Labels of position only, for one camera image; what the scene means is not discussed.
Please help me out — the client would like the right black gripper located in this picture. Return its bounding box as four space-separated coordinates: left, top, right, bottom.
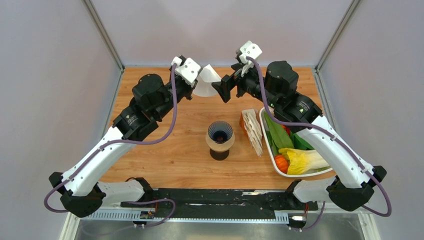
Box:
211 59 280 110

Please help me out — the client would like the white paper coffee filter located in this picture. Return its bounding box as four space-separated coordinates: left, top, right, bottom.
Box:
192 64 221 97

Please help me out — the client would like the dark blue coffee dripper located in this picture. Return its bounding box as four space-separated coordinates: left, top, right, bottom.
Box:
207 121 233 144

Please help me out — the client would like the wooden ring dripper holder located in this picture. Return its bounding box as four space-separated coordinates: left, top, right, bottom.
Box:
205 132 236 154

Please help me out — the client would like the glass carafe red lid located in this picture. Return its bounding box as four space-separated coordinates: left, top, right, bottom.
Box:
209 149 230 161

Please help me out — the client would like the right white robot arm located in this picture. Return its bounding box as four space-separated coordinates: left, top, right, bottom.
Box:
212 60 387 212

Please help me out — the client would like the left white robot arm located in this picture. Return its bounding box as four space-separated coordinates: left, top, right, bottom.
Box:
48 69 198 218

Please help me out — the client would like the white plastic tray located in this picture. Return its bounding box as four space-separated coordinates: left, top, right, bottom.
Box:
258 107 333 178

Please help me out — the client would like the stack of paper filters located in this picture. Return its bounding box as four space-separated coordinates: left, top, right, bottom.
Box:
239 108 263 157

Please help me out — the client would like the green leaf vegetable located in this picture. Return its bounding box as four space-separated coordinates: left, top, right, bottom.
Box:
264 113 294 149

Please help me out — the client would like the red pepper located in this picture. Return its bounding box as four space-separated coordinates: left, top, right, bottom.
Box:
282 125 291 136

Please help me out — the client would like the green bok choy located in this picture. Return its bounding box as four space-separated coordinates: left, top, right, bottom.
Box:
291 133 314 150

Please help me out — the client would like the orange tomato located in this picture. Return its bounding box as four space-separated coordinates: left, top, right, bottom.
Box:
274 154 290 174

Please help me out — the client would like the yellow napa cabbage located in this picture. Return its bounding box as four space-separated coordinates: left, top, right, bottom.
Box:
278 148 330 175

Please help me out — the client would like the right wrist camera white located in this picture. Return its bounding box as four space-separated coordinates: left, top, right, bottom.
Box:
236 40 263 77

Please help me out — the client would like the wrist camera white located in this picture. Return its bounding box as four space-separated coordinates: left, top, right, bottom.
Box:
171 55 202 88
236 40 263 77

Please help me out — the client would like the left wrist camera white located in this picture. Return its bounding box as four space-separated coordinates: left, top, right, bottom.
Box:
171 55 202 88

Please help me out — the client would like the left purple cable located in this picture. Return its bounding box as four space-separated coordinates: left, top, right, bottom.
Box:
43 63 178 229

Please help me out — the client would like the purple cable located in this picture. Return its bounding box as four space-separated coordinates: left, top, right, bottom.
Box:
245 56 392 233
43 63 178 229

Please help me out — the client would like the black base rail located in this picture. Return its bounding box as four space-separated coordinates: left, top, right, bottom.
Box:
120 188 318 221

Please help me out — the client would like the aluminium frame post left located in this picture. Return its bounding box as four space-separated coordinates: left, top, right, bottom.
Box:
81 0 125 73

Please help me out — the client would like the aluminium frame post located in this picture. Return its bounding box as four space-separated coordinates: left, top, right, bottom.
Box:
315 0 362 73
81 0 125 73

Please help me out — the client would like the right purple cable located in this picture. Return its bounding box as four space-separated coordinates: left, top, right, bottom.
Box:
245 56 392 233

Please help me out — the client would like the aluminium frame post right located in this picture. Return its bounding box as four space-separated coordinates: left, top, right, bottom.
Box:
315 0 362 73

